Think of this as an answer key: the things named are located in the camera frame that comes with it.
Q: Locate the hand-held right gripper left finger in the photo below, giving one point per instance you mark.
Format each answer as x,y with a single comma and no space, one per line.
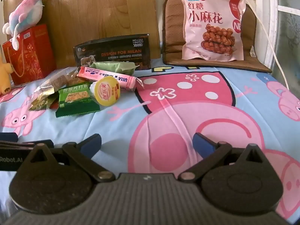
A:
91,143

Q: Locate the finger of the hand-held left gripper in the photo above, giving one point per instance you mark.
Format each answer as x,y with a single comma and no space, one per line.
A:
8,137
48,143

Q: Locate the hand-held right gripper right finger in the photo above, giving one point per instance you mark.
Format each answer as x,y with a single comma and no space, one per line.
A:
203,143

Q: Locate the green and gold snack packet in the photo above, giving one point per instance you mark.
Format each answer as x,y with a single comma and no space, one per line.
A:
41,100

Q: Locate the orange snack packet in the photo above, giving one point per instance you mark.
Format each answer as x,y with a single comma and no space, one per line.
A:
53,103

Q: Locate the green cracker packet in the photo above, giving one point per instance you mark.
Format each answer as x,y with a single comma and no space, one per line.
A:
75,98

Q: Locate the cartoon printed bedsheet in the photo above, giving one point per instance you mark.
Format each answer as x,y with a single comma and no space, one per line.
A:
211,93

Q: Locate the yellow lidded jelly cup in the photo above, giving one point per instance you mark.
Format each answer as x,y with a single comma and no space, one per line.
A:
107,91

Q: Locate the yellow plush toy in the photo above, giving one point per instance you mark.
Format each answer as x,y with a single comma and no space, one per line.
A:
3,75

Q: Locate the brown clear snack packet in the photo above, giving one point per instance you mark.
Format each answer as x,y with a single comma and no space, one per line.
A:
61,79

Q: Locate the long pink snack packet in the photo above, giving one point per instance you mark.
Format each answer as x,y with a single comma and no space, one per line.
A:
126,80

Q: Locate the light green snack packet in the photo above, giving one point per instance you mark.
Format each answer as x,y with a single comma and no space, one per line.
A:
110,66

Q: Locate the red gift bag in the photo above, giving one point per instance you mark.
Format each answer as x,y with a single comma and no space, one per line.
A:
32,51

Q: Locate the black printed box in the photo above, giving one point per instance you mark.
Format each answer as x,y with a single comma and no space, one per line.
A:
121,49

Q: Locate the brown seat cushion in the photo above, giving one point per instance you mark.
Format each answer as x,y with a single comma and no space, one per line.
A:
173,28

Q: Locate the pastel plush toy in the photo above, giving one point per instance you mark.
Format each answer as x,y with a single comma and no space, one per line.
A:
25,11

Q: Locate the large pink snack bag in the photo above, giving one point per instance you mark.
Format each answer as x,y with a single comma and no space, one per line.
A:
211,16

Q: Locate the wooden headboard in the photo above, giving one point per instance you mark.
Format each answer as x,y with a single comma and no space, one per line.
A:
93,11

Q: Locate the patterned window glass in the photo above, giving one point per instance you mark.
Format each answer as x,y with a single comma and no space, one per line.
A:
290,23

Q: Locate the white window frame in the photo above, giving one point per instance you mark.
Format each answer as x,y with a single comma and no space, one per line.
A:
264,16

